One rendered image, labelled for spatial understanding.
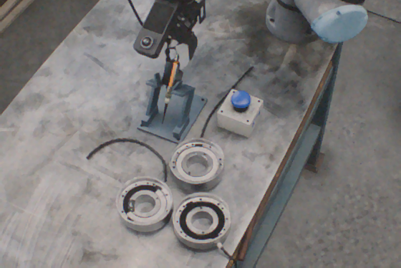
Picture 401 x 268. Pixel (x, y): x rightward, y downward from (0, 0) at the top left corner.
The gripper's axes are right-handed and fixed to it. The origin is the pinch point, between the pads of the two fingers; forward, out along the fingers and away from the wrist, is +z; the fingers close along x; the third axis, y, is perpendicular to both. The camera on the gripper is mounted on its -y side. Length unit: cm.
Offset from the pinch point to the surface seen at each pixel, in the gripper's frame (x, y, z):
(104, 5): 32.3, 21.8, 11.9
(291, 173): -20, 31, 68
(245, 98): -14.2, 1.9, 4.5
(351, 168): -37, 57, 92
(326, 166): -28, 54, 92
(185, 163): -8.9, -14.0, 9.0
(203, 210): -16.3, -21.8, 9.0
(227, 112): -11.5, -0.5, 7.5
